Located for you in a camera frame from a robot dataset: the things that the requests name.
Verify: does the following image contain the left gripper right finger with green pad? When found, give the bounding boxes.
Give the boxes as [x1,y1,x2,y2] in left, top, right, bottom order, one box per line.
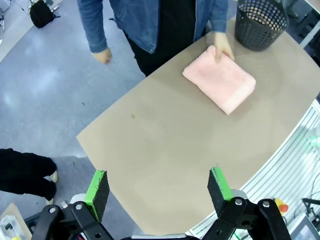
[204,166,292,240]

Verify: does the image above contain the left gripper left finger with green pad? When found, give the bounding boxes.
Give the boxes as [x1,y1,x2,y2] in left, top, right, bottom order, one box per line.
[32,169,112,240]

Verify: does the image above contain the pink terry towel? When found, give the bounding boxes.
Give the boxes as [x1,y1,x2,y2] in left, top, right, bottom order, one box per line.
[182,44,257,116]

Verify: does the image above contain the person's right forearm denim sleeve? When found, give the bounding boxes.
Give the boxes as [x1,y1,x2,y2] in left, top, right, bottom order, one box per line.
[77,0,109,54]

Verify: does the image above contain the person's left forearm denim sleeve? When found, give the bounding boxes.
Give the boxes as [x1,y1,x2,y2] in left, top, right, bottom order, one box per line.
[208,0,230,35]

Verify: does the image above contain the person's right hand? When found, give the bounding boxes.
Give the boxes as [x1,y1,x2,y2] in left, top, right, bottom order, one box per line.
[92,46,113,65]

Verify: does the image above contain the person's left hand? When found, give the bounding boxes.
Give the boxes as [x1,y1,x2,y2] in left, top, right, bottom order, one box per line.
[213,31,236,63]

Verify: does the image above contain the white shoe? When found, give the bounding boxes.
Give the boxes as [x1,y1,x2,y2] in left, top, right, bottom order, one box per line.
[43,171,60,183]

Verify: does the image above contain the red emergency stop button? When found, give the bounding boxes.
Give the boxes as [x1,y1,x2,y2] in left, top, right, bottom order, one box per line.
[273,198,290,213]

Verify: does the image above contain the bystander in black trousers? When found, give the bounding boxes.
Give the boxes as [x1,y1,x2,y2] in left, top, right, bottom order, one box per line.
[0,148,58,201]

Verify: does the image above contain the dark grey perforated basket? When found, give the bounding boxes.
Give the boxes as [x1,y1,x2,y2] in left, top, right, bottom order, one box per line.
[234,0,290,52]

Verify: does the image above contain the person in denim jacket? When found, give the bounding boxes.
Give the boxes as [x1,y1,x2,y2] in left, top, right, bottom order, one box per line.
[109,0,213,78]

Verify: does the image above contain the black backpack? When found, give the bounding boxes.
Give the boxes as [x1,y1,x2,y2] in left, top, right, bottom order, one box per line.
[29,0,61,29]

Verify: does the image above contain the white slotted aluminium frame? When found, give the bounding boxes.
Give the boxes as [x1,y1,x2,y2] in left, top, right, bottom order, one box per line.
[189,98,320,237]

